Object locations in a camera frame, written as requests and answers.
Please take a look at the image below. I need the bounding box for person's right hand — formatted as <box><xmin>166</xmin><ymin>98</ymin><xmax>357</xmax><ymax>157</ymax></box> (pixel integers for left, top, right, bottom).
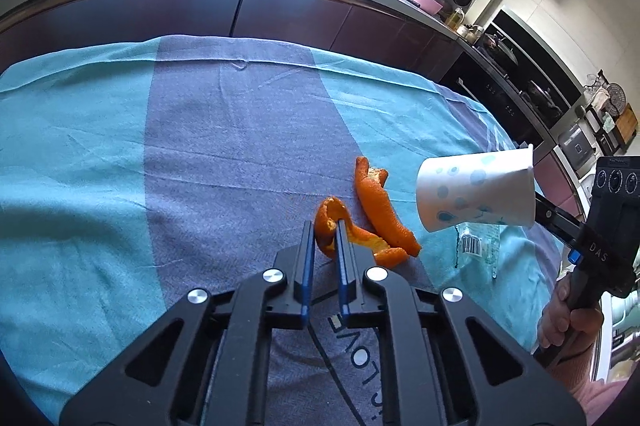
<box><xmin>537</xmin><ymin>279</ymin><xmax>603</xmax><ymax>352</ymax></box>

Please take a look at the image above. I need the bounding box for steel pot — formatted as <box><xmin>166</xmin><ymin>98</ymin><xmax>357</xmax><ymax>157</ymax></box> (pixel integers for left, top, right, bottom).
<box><xmin>475</xmin><ymin>31</ymin><xmax>516</xmax><ymax>67</ymax></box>

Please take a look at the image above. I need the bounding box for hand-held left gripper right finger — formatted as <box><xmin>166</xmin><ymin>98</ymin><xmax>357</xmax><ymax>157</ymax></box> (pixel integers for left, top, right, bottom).
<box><xmin>337</xmin><ymin>219</ymin><xmax>586</xmax><ymax>426</ymax></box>

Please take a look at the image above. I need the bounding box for kitchen counter with brown cabinets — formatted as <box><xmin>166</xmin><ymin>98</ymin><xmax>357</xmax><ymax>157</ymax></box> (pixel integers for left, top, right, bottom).
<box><xmin>0</xmin><ymin>0</ymin><xmax>473</xmax><ymax>82</ymax></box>

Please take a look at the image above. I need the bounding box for curled orange peel piece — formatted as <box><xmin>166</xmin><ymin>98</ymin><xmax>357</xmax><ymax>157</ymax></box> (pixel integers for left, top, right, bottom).
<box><xmin>314</xmin><ymin>196</ymin><xmax>407</xmax><ymax>268</ymax></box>

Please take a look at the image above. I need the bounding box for black range hood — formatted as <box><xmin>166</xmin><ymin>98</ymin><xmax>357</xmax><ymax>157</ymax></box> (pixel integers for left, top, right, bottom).
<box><xmin>487</xmin><ymin>6</ymin><xmax>585</xmax><ymax>127</ymax></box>

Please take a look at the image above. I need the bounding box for long orange peel strip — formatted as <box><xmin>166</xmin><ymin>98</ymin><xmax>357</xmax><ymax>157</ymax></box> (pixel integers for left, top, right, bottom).
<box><xmin>354</xmin><ymin>156</ymin><xmax>423</xmax><ymax>257</ymax></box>

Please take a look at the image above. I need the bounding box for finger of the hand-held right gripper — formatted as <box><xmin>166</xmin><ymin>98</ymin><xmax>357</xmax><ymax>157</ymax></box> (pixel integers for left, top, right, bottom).
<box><xmin>532</xmin><ymin>190</ymin><xmax>587</xmax><ymax>257</ymax></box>

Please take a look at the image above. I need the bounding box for black built-in oven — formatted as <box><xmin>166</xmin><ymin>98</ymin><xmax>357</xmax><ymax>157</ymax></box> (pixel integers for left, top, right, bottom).
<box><xmin>440</xmin><ymin>51</ymin><xmax>558</xmax><ymax>149</ymax></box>

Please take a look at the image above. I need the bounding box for clear plastic wrapper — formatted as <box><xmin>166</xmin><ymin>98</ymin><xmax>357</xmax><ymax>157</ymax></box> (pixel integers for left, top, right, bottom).
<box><xmin>454</xmin><ymin>221</ymin><xmax>501</xmax><ymax>279</ymax></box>

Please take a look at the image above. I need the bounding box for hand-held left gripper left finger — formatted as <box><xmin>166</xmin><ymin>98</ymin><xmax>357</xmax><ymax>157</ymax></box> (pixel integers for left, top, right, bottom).
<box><xmin>60</xmin><ymin>221</ymin><xmax>316</xmax><ymax>426</ymax></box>

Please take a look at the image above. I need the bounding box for white dotted paper cup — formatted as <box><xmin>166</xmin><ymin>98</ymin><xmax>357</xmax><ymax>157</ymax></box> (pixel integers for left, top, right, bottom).
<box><xmin>416</xmin><ymin>146</ymin><xmax>537</xmax><ymax>233</ymax></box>

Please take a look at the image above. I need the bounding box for person's right forearm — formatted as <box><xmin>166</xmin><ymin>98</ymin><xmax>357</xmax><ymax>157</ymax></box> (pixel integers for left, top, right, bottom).
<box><xmin>547</xmin><ymin>346</ymin><xmax>640</xmax><ymax>426</ymax></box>

